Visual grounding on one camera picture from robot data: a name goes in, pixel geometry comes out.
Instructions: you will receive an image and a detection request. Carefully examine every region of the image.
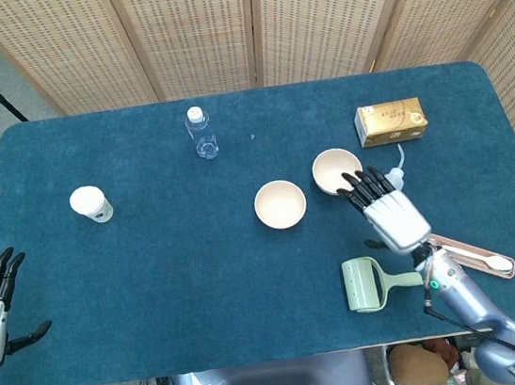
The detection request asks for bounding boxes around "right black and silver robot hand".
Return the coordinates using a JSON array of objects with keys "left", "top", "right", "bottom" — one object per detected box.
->
[{"left": 333, "top": 159, "right": 435, "bottom": 265}]

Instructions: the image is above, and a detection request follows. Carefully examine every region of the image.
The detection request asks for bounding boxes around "off-white bowl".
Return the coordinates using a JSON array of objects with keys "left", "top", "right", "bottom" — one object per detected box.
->
[
  {"left": 250, "top": 176, "right": 312, "bottom": 233},
  {"left": 309, "top": 145, "right": 366, "bottom": 198}
]

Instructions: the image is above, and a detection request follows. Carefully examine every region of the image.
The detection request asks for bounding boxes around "translucent squeeze bottle with nozzle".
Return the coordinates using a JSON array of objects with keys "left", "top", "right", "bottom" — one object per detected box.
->
[{"left": 379, "top": 142, "right": 412, "bottom": 194}]

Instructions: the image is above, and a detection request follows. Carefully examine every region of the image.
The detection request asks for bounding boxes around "pale green lint roller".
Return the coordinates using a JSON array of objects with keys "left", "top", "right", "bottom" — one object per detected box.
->
[{"left": 340, "top": 249, "right": 428, "bottom": 317}]

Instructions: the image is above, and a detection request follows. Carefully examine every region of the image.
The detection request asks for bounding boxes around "pink cutlery tray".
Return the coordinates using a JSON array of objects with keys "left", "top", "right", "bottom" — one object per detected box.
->
[{"left": 426, "top": 223, "right": 515, "bottom": 290}]

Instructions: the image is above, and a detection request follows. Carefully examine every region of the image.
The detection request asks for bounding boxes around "gold tissue box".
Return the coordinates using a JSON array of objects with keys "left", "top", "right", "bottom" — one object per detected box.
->
[{"left": 351, "top": 94, "right": 432, "bottom": 150}]

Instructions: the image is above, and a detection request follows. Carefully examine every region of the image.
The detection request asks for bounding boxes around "light wooden spoon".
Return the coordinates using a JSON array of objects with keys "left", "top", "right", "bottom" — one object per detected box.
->
[{"left": 439, "top": 234, "right": 515, "bottom": 281}]

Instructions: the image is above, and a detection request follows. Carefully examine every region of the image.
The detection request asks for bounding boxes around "bin of assorted clutter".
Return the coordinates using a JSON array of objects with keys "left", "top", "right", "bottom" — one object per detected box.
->
[{"left": 381, "top": 333, "right": 483, "bottom": 385}]

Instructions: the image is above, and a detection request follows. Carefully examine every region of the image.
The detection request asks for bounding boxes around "white paper cup with lid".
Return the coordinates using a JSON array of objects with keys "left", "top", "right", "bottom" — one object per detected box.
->
[{"left": 67, "top": 183, "right": 115, "bottom": 227}]

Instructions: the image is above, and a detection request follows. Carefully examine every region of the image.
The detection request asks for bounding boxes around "blue table cloth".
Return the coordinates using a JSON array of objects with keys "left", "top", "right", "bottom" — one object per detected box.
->
[{"left": 0, "top": 55, "right": 515, "bottom": 385}]

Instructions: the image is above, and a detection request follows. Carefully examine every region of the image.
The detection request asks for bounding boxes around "clear plastic water bottle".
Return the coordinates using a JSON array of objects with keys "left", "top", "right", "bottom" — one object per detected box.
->
[{"left": 182, "top": 104, "right": 221, "bottom": 163}]

